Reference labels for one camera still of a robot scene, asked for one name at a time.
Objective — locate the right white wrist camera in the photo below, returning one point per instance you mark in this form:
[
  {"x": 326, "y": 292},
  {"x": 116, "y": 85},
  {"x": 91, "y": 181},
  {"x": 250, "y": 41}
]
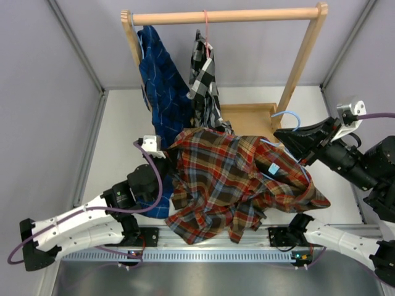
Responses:
[{"x": 348, "y": 112}]

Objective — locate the blue plaid shirt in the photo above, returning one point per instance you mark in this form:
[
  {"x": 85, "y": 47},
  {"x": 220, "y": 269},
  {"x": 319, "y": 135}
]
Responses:
[{"x": 164, "y": 90}]

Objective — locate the light blue hanger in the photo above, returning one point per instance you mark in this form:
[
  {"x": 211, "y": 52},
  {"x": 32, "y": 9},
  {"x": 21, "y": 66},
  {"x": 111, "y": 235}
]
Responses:
[
  {"x": 138, "y": 38},
  {"x": 293, "y": 114}
]

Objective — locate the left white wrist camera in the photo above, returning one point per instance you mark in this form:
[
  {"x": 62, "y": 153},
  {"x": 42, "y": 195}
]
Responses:
[{"x": 151, "y": 145}]

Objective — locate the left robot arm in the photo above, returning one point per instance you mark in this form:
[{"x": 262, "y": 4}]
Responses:
[{"x": 108, "y": 219}]

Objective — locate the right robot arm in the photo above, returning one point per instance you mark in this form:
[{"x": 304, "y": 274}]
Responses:
[{"x": 333, "y": 230}]

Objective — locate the white slotted cable duct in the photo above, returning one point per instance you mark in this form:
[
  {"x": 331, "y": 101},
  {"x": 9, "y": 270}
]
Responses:
[{"x": 195, "y": 256}]

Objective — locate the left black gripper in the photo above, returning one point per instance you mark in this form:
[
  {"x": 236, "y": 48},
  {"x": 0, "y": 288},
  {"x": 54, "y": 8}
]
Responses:
[{"x": 171, "y": 160}]

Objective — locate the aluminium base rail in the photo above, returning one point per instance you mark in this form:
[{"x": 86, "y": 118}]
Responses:
[{"x": 163, "y": 237}]

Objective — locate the black white checked shirt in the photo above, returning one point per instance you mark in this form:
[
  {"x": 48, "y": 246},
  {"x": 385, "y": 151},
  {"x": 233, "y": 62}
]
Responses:
[{"x": 203, "y": 91}]

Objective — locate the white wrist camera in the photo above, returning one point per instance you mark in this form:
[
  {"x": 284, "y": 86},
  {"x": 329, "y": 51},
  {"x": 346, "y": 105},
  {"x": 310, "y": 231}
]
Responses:
[
  {"x": 151, "y": 145},
  {"x": 348, "y": 112}
]

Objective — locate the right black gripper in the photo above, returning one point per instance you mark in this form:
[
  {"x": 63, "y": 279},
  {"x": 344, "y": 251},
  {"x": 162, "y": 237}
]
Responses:
[{"x": 300, "y": 142}]

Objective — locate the pink wire hanger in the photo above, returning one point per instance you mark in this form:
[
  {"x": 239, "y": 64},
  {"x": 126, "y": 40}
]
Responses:
[{"x": 208, "y": 34}]

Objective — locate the red brown plaid shirt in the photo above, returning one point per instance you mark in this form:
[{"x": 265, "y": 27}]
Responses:
[{"x": 226, "y": 182}]

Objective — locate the wooden clothes rack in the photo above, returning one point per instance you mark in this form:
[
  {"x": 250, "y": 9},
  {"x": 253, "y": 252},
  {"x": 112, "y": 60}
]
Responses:
[{"x": 256, "y": 118}]

